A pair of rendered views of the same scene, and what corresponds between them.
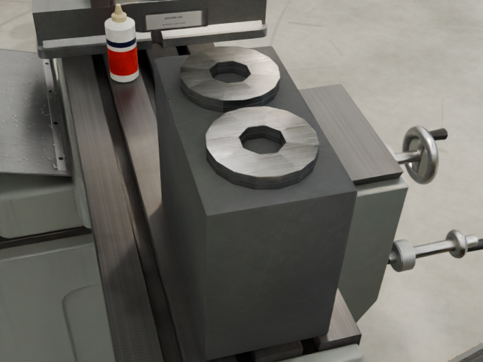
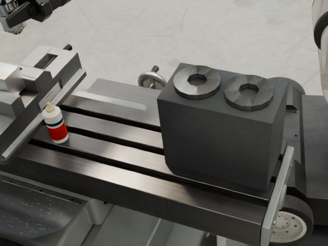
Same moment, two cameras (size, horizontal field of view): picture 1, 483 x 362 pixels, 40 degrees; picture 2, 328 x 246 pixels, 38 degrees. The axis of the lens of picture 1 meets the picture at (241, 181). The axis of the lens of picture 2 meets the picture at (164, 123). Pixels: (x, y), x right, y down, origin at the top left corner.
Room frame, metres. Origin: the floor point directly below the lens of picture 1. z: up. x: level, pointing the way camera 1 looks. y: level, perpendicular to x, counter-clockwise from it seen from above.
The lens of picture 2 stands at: (0.05, 0.55, 1.69)
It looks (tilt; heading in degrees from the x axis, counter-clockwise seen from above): 43 degrees down; 316
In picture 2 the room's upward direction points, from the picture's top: 7 degrees counter-clockwise
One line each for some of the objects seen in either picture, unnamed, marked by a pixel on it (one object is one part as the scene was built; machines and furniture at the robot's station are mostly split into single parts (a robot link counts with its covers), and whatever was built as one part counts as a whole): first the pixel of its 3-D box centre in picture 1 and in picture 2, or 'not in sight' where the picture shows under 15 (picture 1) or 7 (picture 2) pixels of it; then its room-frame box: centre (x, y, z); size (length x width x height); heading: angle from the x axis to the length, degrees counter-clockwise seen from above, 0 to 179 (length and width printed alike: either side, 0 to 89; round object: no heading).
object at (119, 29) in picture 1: (121, 41); (54, 120); (0.80, 0.17, 0.99); 0.04 x 0.04 x 0.11
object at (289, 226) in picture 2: not in sight; (277, 220); (0.42, -0.21, 0.50); 0.20 x 0.05 x 0.20; 31
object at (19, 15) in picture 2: not in sight; (21, 16); (0.82, 0.15, 1.24); 0.06 x 0.02 x 0.03; 95
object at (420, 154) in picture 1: (403, 158); (149, 91); (1.01, -0.32, 0.63); 0.16 x 0.12 x 0.12; 108
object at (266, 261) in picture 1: (241, 190); (222, 123); (0.46, 0.00, 1.03); 0.22 x 0.12 x 0.20; 17
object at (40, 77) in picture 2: not in sight; (23, 74); (0.95, 0.13, 1.02); 0.12 x 0.06 x 0.04; 17
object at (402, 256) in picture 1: (438, 247); not in sight; (0.89, -0.39, 0.51); 0.22 x 0.06 x 0.06; 108
